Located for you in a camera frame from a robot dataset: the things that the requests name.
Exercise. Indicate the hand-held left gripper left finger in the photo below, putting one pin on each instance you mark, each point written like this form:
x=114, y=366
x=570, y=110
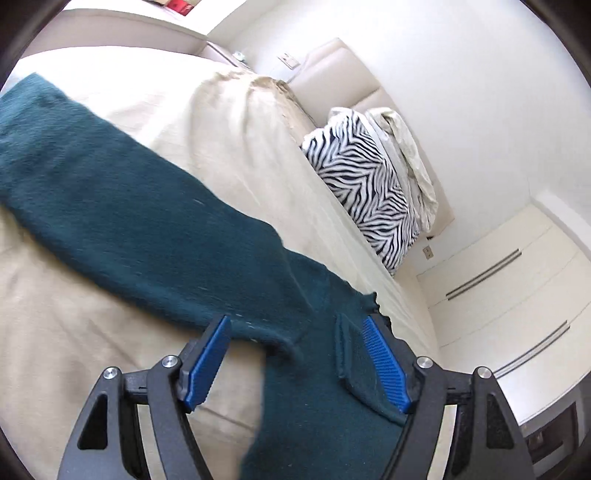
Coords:
x=207, y=364

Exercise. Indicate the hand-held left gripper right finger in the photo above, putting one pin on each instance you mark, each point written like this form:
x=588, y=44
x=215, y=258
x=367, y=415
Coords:
x=385, y=364

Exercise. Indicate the dark teal towel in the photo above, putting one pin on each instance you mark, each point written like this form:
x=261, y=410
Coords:
x=138, y=207

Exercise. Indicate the white wardrobe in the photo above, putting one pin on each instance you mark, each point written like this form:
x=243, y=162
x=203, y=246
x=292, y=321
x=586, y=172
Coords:
x=508, y=295

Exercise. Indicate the zebra print pillow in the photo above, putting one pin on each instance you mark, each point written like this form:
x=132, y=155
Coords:
x=360, y=184

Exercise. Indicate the white crumpled pillow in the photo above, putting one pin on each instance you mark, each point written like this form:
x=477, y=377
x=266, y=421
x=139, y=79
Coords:
x=406, y=152

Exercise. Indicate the beige bed blanket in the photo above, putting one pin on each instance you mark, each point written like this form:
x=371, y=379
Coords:
x=184, y=115

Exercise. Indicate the beige padded headboard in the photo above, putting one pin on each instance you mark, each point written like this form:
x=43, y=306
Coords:
x=341, y=74

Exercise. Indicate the small metallic object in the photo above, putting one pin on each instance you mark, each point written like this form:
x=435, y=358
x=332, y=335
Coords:
x=240, y=57

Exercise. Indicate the beige nightstand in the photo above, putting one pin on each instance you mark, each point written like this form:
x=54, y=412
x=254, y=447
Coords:
x=221, y=54

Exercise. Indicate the red box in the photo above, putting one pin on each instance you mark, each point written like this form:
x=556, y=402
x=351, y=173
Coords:
x=181, y=7

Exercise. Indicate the beige wall socket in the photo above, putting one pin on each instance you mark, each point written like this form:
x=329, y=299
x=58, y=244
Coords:
x=428, y=252
x=288, y=60

